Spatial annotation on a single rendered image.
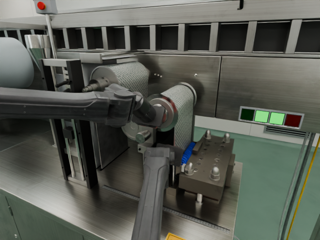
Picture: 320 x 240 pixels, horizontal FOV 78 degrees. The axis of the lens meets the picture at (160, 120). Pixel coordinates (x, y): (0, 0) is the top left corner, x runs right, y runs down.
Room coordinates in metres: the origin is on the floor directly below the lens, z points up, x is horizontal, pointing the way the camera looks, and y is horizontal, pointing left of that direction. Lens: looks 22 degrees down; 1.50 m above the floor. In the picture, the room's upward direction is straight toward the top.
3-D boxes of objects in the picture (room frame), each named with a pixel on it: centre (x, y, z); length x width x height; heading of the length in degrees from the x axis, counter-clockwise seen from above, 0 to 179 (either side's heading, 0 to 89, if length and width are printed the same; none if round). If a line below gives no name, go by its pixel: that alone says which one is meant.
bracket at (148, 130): (0.67, 0.05, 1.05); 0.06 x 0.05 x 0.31; 155
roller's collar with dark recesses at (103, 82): (0.78, 0.24, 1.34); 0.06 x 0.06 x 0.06; 65
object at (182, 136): (0.78, -0.10, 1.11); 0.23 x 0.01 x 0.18; 155
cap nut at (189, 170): (0.63, -0.11, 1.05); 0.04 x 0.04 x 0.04
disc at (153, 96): (0.70, 0.00, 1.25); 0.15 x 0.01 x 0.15; 65
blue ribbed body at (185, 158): (0.77, -0.12, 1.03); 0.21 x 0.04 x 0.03; 155
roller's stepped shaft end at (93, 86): (0.72, 0.26, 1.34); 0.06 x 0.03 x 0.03; 155
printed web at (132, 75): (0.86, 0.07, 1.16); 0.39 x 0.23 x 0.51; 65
